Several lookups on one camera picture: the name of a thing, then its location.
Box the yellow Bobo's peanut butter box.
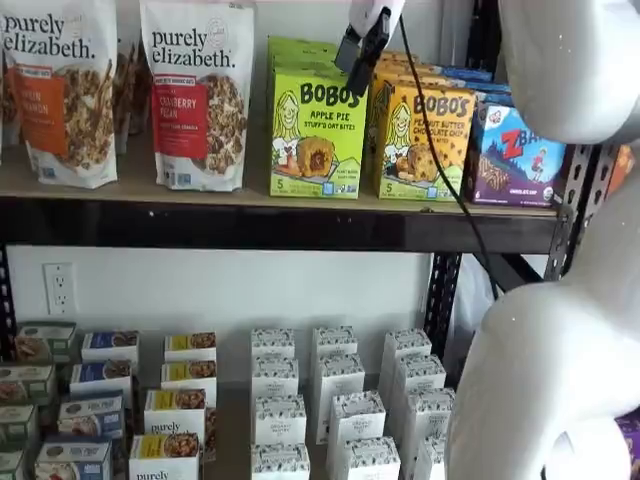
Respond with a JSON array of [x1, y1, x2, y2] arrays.
[[369, 59, 441, 86], [367, 74, 476, 203], [377, 48, 421, 66]]

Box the purple snack box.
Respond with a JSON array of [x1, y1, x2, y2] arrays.
[[615, 413, 640, 452]]

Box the green label granola box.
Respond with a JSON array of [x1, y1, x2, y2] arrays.
[[0, 403, 40, 450], [0, 449, 27, 480], [14, 320, 77, 365], [0, 363, 57, 407]]

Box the yellow label granola box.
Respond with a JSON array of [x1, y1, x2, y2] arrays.
[[128, 433, 202, 480], [144, 388, 208, 439], [160, 359, 218, 402], [163, 331, 218, 363]]

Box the white wall outlet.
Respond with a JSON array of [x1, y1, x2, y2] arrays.
[[43, 262, 76, 316]]

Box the granola bag red label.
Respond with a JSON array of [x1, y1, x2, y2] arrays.
[[139, 0, 257, 193]]

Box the blue ZBar box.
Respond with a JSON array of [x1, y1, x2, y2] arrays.
[[471, 81, 515, 107], [441, 64, 494, 84], [463, 101, 570, 207]]

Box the orange snack box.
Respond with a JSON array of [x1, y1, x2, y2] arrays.
[[606, 143, 637, 197]]

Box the green Bobo's apple pie box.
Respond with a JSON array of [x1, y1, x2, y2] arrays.
[[269, 65, 370, 199], [268, 48, 351, 76], [266, 34, 341, 57]]

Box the black cable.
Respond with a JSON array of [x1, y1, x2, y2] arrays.
[[396, 13, 502, 302]]

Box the granola bag orange label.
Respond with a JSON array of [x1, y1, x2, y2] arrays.
[[0, 0, 120, 190]]

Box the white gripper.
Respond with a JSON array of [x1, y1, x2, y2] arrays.
[[335, 0, 407, 92]]

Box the white patterned carton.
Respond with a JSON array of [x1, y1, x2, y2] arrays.
[[414, 433, 449, 480], [381, 328, 433, 362], [311, 325, 359, 359], [254, 394, 308, 446], [403, 388, 457, 437], [250, 327, 297, 361], [341, 436, 402, 480], [250, 442, 312, 480], [250, 355, 300, 399], [326, 390, 387, 447], [314, 353, 366, 426], [391, 354, 448, 397]]

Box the black shelf beam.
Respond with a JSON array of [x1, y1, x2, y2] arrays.
[[0, 196, 567, 254]]

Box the black diagonal rack brace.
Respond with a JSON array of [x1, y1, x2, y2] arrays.
[[473, 252, 547, 297]]

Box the blue label granola box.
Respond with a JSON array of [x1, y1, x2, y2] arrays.
[[80, 329, 141, 365], [34, 439, 114, 480], [58, 394, 126, 442], [69, 359, 134, 402]]

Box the wooden shelf board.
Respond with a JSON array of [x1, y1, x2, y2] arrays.
[[0, 133, 559, 218]]

